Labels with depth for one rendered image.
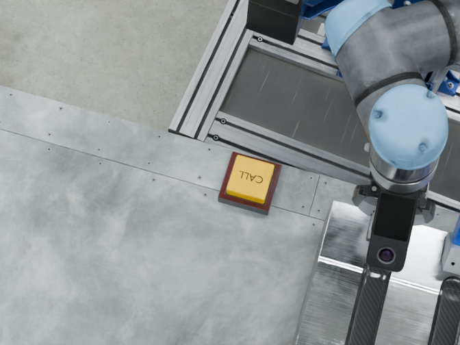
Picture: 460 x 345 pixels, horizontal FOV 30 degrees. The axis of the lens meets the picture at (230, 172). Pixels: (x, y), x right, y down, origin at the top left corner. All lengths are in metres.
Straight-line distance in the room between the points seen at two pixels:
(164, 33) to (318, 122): 0.56
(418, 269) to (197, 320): 0.32
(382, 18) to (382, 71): 0.06
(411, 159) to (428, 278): 0.40
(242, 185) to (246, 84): 0.80
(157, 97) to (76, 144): 0.93
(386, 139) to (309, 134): 1.18
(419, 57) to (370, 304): 0.42
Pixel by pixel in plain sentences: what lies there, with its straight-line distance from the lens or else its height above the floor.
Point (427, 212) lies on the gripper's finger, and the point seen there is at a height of 1.05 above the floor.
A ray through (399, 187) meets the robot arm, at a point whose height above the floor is 1.17.
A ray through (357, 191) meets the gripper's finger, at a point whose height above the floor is 1.04.
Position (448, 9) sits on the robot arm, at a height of 1.28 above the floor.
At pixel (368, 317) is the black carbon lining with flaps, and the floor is 0.88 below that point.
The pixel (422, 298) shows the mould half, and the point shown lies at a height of 0.89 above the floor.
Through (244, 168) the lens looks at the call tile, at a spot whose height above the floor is 0.84.
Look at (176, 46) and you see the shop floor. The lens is 2.35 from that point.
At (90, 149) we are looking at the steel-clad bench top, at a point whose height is 0.80.
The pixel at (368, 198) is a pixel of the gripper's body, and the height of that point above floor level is 1.05.
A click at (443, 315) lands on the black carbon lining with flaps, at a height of 0.88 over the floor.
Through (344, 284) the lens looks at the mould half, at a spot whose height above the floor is 0.89.
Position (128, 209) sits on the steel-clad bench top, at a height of 0.80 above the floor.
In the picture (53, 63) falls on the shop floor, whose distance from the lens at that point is 2.35.
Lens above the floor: 2.04
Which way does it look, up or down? 69 degrees down
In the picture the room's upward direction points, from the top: 5 degrees clockwise
